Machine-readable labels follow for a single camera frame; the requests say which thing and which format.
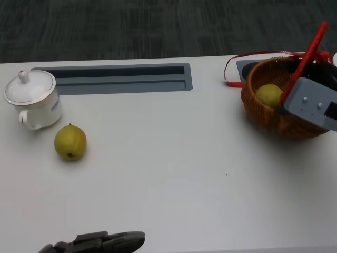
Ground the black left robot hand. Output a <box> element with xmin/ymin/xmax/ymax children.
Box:
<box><xmin>38</xmin><ymin>231</ymin><xmax>146</xmax><ymax>253</ymax></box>

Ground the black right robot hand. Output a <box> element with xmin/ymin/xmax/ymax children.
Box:
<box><xmin>302</xmin><ymin>61</ymin><xmax>337</xmax><ymax>92</ymax></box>

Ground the wicker basket with red handle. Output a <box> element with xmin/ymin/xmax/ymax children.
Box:
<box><xmin>241</xmin><ymin>21</ymin><xmax>337</xmax><ymax>140</ymax></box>

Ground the green pear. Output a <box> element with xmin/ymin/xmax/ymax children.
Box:
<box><xmin>255</xmin><ymin>84</ymin><xmax>285</xmax><ymax>108</ymax></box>
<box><xmin>54</xmin><ymin>123</ymin><xmax>87</xmax><ymax>161</ymax></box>

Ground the grey table cup holder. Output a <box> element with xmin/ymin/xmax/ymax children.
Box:
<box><xmin>235</xmin><ymin>60</ymin><xmax>262</xmax><ymax>83</ymax></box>

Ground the red happy birthday ribbon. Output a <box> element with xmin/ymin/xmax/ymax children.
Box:
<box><xmin>224</xmin><ymin>50</ymin><xmax>334</xmax><ymax>89</ymax></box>

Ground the long grey table slot tray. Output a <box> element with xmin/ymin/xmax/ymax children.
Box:
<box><xmin>30</xmin><ymin>62</ymin><xmax>193</xmax><ymax>96</ymax></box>

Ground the white ceramic cup lid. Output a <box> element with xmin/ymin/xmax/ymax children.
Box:
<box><xmin>3</xmin><ymin>70</ymin><xmax>56</xmax><ymax>106</ymax></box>

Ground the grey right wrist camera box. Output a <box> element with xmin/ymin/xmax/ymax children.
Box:
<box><xmin>279</xmin><ymin>76</ymin><xmax>337</xmax><ymax>132</ymax></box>

